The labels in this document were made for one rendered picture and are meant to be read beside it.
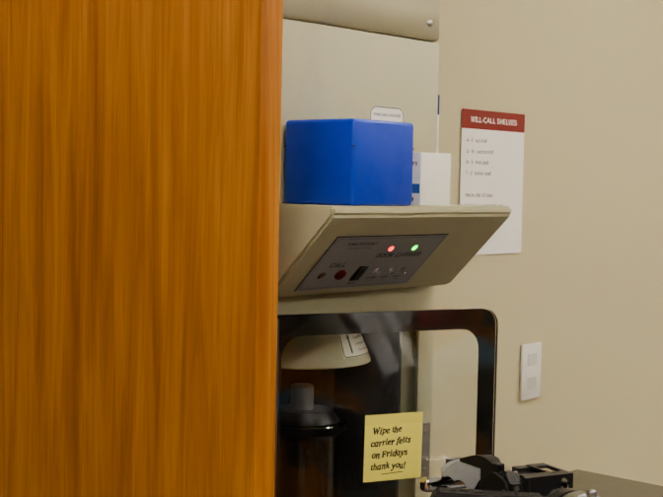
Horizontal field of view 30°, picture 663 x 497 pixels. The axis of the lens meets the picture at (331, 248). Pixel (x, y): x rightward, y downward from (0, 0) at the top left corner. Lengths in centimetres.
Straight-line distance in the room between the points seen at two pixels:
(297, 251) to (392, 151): 15
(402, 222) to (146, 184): 28
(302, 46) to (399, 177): 18
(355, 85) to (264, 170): 27
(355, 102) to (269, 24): 25
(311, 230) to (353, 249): 8
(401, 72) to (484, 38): 90
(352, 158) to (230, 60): 16
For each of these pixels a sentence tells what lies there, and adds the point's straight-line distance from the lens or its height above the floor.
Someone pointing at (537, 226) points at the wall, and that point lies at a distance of 255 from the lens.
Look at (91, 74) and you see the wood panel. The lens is 141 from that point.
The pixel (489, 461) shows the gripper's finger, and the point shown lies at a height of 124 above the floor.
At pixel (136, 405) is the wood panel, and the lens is 136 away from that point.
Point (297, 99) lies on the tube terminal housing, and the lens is 137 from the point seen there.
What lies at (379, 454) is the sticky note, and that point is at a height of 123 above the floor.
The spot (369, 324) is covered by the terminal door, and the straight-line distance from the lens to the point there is 138.
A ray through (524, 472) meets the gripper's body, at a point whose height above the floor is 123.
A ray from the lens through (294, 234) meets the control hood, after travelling 128.
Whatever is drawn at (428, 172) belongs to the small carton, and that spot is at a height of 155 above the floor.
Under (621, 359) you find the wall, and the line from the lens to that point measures 289.
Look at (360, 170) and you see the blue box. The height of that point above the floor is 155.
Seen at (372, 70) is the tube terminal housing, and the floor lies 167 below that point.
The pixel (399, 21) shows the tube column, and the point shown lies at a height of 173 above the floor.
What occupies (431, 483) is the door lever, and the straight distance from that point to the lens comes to 140.
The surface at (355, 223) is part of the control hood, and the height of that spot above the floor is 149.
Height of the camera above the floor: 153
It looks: 3 degrees down
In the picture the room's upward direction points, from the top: 1 degrees clockwise
